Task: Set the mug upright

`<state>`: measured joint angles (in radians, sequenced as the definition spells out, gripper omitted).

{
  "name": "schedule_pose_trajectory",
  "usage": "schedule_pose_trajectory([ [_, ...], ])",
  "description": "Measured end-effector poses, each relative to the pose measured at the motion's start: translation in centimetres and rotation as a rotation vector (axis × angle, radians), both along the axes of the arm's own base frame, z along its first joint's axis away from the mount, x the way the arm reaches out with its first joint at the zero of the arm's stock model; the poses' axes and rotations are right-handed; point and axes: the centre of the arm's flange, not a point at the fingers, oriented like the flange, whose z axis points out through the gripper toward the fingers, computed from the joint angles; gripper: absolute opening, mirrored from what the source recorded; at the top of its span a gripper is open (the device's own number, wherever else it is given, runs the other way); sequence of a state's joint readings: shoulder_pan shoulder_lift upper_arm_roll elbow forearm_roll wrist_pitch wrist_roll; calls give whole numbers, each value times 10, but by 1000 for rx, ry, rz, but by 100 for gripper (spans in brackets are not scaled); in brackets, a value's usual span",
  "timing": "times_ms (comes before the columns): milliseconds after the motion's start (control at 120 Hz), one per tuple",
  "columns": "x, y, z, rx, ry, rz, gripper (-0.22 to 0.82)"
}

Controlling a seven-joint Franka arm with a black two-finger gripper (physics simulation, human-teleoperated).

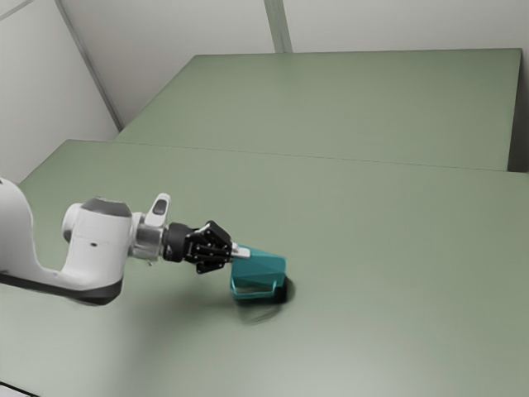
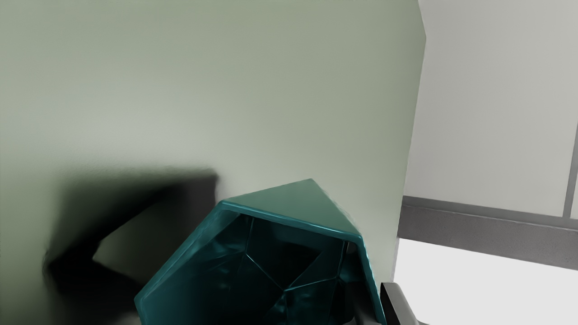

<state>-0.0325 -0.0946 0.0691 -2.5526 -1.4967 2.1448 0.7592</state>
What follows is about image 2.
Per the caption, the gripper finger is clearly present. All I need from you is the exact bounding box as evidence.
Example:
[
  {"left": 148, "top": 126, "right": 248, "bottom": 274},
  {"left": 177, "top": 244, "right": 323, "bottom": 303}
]
[{"left": 381, "top": 282, "right": 430, "bottom": 325}]

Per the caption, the teal faceted mug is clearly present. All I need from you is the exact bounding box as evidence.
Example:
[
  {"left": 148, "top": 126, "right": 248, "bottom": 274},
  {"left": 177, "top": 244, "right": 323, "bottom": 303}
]
[{"left": 134, "top": 178, "right": 388, "bottom": 325}]

